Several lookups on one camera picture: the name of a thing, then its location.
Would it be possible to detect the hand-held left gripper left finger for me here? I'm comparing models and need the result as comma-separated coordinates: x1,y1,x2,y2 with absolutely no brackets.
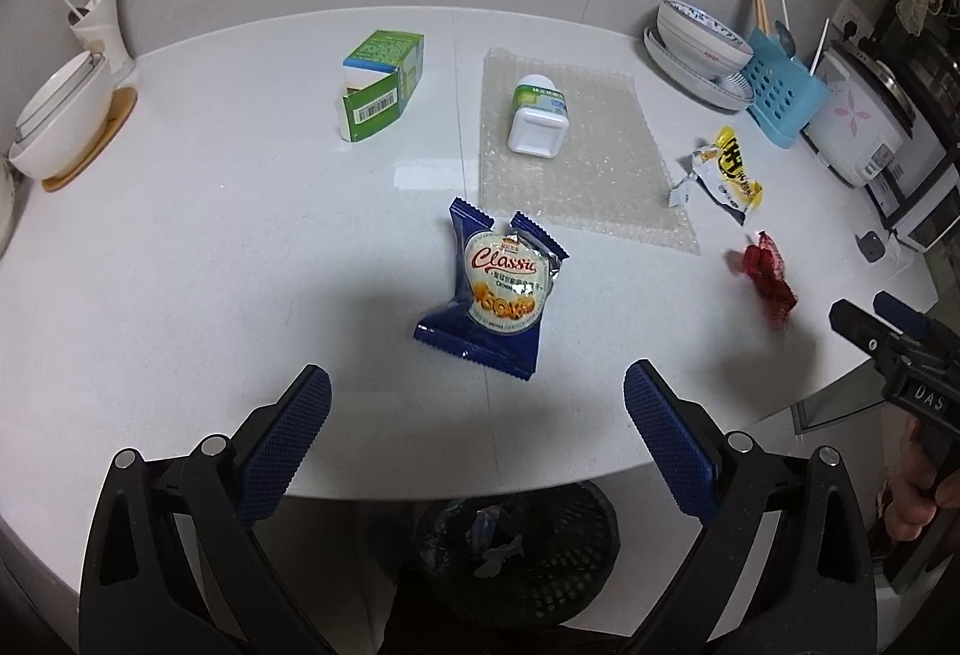
79,364,353,655

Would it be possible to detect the white patterned cup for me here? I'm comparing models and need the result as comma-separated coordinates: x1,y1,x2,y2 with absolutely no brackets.
71,0,136,75

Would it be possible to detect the white floral rice cooker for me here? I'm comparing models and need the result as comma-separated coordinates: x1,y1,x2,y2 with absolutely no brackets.
802,38,947,187

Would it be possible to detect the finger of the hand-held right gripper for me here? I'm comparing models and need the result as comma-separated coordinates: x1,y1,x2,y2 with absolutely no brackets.
829,299,912,372
872,293,940,342

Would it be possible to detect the blue cookie packet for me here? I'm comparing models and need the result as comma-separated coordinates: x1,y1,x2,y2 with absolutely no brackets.
414,197,569,384

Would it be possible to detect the floral ceramic bowl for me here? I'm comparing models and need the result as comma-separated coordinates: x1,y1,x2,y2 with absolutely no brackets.
661,0,752,56

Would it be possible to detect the white red-banded bowl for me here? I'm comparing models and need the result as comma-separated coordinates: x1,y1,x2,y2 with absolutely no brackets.
658,2,755,79

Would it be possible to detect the red mesh net bag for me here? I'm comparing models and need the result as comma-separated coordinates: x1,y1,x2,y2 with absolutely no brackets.
726,230,797,328

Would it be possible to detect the blue striped plate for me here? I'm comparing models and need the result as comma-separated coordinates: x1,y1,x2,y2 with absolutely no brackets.
646,25,757,105

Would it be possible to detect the person's right hand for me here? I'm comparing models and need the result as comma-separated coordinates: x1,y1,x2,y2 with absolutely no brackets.
874,416,960,543

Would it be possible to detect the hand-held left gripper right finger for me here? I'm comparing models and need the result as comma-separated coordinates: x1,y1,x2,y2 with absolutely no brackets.
600,359,878,655

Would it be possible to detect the white toaster oven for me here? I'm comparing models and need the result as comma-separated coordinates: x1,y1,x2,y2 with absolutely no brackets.
862,126,960,251

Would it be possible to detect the round wooden coaster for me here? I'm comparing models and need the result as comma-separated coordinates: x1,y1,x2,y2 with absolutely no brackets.
41,87,140,193

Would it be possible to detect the white dark-rimmed bowl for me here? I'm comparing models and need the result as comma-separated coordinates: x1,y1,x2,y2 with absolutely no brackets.
7,62,115,180
13,51,110,142

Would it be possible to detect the green carton box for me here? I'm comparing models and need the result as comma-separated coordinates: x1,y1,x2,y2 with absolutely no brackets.
339,29,426,144

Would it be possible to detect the white blue-rimmed plate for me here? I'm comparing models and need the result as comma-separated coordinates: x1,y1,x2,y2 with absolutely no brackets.
643,29,755,110

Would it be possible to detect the white tissue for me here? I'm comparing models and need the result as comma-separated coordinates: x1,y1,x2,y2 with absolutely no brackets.
472,535,530,577

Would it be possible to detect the blue plastic cutlery holder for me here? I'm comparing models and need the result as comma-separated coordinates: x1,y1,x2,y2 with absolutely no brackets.
742,27,832,150

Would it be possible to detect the bubble wrap sheet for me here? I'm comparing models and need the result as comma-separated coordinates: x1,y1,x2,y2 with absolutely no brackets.
478,46,702,256

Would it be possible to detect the white wall socket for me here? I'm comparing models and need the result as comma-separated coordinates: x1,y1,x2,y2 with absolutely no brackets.
832,0,875,45

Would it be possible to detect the white green-label pill bottle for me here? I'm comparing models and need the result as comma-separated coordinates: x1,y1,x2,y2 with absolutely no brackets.
507,74,572,161

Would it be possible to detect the dark appliance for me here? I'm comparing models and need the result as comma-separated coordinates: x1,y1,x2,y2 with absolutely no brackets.
881,6,960,135

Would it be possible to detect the black mesh trash bin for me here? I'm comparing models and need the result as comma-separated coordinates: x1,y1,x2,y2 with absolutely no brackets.
367,479,622,626

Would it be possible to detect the yellow snack wrapper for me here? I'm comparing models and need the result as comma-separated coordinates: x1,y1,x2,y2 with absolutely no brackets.
690,126,766,227

